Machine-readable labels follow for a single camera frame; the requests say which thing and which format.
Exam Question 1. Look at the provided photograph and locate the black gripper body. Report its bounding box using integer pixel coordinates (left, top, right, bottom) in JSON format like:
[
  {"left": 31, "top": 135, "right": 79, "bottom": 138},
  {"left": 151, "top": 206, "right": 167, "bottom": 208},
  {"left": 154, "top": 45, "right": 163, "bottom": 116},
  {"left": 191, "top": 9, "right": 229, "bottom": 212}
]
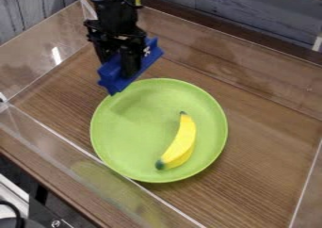
[{"left": 84, "top": 0, "right": 146, "bottom": 49}]

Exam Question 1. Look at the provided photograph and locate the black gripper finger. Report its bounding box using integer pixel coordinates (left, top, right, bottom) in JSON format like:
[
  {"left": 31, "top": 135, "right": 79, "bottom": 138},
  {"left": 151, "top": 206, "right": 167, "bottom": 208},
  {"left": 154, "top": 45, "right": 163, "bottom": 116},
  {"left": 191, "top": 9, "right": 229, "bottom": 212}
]
[
  {"left": 119, "top": 45, "right": 143, "bottom": 78},
  {"left": 90, "top": 38, "right": 120, "bottom": 63}
]

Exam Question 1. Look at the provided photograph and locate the blue plastic block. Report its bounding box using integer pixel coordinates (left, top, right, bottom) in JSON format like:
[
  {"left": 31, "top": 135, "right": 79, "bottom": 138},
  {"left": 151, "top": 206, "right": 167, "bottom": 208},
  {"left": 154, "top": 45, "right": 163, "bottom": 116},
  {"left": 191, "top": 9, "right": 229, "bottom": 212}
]
[{"left": 96, "top": 38, "right": 163, "bottom": 95}]

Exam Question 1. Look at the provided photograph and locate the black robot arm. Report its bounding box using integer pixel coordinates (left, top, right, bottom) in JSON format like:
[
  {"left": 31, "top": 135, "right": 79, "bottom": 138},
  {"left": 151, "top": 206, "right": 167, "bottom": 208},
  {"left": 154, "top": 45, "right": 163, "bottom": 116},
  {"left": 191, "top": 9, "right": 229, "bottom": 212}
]
[{"left": 84, "top": 0, "right": 147, "bottom": 78}]

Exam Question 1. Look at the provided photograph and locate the green round plate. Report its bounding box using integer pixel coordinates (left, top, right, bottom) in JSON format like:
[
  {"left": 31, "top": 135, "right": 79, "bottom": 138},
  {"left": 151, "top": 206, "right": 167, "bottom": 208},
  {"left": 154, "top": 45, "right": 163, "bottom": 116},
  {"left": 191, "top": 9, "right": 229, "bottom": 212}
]
[{"left": 90, "top": 78, "right": 229, "bottom": 183}]

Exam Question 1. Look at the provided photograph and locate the yellow toy banana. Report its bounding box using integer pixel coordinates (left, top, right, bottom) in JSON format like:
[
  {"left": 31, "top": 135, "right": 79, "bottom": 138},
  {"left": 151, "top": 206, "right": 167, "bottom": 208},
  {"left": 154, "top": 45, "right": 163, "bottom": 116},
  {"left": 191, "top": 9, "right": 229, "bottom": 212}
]
[{"left": 155, "top": 111, "right": 196, "bottom": 171}]

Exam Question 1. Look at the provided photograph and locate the clear acrylic enclosure wall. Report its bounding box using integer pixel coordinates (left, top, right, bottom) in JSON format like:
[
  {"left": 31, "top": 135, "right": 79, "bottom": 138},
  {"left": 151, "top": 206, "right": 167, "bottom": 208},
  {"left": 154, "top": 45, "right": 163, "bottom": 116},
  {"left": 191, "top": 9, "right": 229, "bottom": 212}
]
[{"left": 0, "top": 4, "right": 322, "bottom": 228}]

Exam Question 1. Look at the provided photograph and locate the black cable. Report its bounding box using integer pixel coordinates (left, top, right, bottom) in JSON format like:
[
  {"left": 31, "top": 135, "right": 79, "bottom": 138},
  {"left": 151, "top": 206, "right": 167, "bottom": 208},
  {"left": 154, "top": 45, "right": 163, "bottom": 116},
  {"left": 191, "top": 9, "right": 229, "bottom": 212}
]
[{"left": 0, "top": 201, "right": 25, "bottom": 228}]

